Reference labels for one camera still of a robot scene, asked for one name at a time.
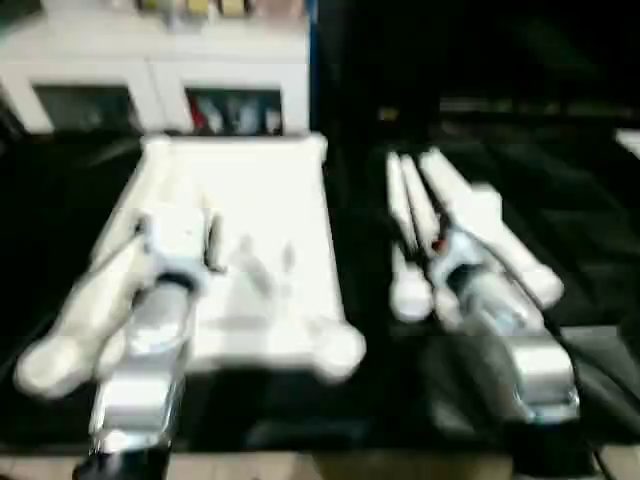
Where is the white plastic table top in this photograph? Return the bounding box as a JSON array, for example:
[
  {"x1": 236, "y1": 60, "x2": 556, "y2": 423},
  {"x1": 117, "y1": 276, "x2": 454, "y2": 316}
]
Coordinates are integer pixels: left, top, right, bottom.
[{"x1": 12, "y1": 132, "x2": 369, "y2": 401}]

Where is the black work mat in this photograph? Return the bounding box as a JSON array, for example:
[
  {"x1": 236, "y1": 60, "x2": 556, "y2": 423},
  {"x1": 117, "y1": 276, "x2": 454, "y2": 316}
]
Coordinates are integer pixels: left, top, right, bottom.
[{"x1": 0, "y1": 117, "x2": 640, "y2": 454}]

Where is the white glass-door cabinet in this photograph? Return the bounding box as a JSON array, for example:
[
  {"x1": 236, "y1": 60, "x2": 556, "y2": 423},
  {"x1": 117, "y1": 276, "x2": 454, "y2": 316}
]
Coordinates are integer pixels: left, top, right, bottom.
[{"x1": 0, "y1": 14, "x2": 310, "y2": 136}]

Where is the black cabinet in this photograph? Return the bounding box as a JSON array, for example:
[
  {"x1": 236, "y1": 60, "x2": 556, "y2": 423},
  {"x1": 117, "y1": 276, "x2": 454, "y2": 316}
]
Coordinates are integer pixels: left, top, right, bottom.
[{"x1": 319, "y1": 0, "x2": 640, "y2": 131}]

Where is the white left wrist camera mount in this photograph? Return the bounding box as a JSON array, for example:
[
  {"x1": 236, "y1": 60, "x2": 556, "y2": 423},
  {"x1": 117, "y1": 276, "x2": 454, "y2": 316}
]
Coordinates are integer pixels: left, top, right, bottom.
[{"x1": 142, "y1": 207, "x2": 214, "y2": 291}]

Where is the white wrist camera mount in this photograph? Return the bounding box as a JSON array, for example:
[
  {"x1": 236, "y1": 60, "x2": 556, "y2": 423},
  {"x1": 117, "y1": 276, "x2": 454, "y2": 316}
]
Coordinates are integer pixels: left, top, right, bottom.
[
  {"x1": 142, "y1": 207, "x2": 214, "y2": 291},
  {"x1": 442, "y1": 182, "x2": 504, "y2": 281}
]

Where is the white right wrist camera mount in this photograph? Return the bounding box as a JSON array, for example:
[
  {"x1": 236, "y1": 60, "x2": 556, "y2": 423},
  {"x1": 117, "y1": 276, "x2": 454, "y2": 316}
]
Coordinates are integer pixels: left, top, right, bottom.
[{"x1": 442, "y1": 182, "x2": 504, "y2": 281}]

